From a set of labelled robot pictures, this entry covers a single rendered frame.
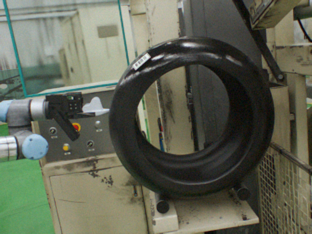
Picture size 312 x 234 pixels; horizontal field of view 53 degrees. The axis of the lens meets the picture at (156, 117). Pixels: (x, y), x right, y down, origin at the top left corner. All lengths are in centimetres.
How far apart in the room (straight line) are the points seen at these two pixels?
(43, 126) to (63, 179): 30
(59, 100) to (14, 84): 898
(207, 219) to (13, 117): 75
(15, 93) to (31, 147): 910
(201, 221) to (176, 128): 43
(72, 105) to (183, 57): 40
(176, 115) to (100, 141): 52
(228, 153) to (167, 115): 31
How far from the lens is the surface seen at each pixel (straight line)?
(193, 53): 98
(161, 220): 113
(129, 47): 467
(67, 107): 108
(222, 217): 121
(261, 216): 167
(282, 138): 146
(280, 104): 142
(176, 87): 136
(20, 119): 113
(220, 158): 132
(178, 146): 142
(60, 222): 189
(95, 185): 176
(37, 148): 100
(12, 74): 1006
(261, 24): 130
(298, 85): 146
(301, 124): 150
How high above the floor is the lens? 143
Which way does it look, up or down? 12 degrees down
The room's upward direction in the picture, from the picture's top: 8 degrees counter-clockwise
